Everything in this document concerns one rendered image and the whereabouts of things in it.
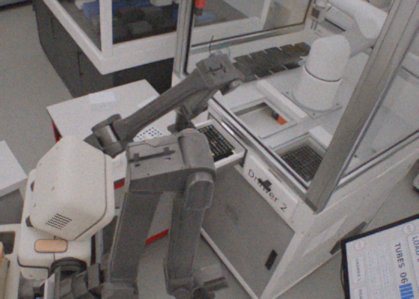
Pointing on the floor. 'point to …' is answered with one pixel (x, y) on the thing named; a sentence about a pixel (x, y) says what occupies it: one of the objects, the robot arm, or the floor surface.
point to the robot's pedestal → (10, 187)
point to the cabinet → (278, 233)
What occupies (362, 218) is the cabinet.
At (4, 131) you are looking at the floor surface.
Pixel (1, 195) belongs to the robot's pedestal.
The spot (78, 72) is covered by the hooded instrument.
